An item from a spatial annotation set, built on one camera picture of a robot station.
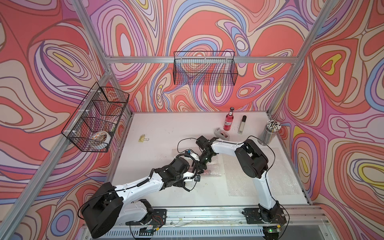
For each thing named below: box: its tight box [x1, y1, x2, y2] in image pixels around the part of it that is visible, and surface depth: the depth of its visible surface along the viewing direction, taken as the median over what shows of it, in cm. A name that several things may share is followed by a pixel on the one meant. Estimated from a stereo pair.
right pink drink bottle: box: [223, 106, 235, 131], surface depth 103 cm
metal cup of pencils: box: [257, 120, 282, 145], surface depth 91 cm
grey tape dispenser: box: [213, 128, 231, 141], surface depth 103 cm
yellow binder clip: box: [138, 134, 150, 143], surface depth 106 cm
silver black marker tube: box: [237, 115, 247, 135], surface depth 110 cm
